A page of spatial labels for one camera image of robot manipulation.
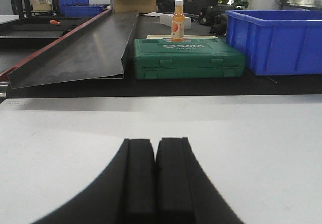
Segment blue bin far left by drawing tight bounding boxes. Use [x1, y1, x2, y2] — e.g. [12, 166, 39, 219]
[60, 5, 106, 17]

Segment beige plastic tray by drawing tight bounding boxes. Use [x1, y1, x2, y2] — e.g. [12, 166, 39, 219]
[146, 34, 219, 40]

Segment large blue plastic bin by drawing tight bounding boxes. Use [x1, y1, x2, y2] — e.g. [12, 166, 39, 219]
[226, 10, 321, 76]

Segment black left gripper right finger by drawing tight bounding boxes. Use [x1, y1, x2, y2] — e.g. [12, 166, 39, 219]
[156, 138, 242, 223]

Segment black metal ramp sheet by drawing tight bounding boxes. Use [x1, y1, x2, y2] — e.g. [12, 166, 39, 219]
[8, 11, 139, 89]

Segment green SATA tool case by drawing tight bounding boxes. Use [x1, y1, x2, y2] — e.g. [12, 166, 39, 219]
[134, 38, 246, 80]

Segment orange handled tool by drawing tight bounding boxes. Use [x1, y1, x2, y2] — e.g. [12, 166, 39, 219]
[50, 19, 61, 25]

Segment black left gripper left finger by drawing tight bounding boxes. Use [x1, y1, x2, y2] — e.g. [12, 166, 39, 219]
[37, 139, 155, 223]

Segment orange juice bottle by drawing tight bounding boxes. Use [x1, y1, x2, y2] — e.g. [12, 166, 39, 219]
[171, 0, 185, 42]

